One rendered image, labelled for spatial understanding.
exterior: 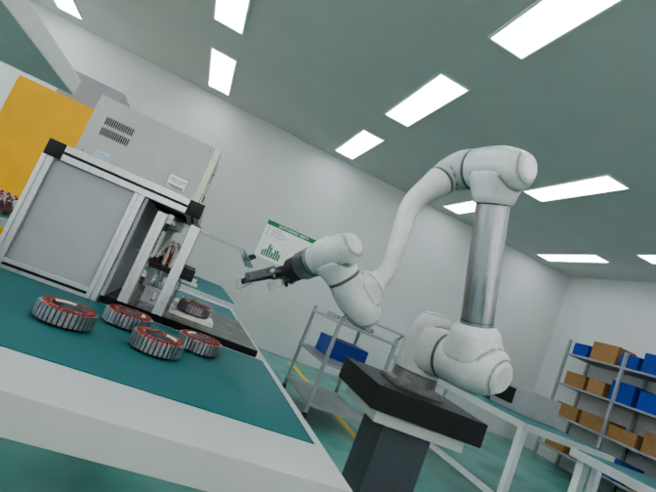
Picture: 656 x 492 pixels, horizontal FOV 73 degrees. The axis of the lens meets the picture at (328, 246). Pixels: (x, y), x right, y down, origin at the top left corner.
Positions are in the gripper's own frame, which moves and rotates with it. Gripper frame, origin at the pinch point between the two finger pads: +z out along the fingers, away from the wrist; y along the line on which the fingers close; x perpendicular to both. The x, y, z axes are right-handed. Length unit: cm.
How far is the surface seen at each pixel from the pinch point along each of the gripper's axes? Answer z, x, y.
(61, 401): -42, -30, -75
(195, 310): 18.3, -4.2, -10.7
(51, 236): 21, 17, -53
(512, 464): 23, -113, 241
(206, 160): -0.7, 41.2, -14.6
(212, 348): -12.7, -21.0, -29.3
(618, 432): 19, -175, 653
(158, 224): 4.9, 18.3, -30.1
